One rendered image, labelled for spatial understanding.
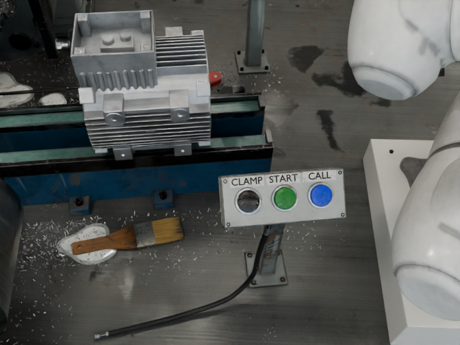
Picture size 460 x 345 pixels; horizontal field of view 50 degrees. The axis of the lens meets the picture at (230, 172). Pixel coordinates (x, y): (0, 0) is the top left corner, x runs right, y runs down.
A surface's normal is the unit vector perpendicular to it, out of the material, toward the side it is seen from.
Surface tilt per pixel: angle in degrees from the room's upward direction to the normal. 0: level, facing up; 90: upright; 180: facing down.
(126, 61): 90
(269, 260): 90
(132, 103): 0
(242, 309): 0
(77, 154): 0
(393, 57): 53
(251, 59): 90
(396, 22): 35
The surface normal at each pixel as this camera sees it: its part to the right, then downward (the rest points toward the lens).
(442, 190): -0.74, -0.63
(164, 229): 0.05, -0.57
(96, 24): 0.11, 0.80
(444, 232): -0.32, -0.65
